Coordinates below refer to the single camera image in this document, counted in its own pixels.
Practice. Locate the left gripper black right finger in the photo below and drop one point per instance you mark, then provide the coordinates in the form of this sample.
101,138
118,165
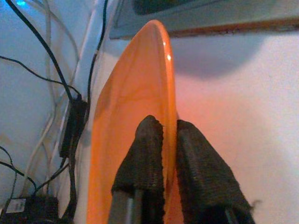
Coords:
205,182

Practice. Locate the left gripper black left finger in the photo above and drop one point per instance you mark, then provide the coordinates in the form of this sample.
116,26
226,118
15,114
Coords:
142,163

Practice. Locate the orange plastic plate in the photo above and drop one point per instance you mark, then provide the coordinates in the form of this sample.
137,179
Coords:
135,81

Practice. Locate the black power adapter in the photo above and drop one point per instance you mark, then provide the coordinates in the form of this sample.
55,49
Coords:
73,121

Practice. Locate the black electronics box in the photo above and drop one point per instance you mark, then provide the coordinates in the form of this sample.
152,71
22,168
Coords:
39,210

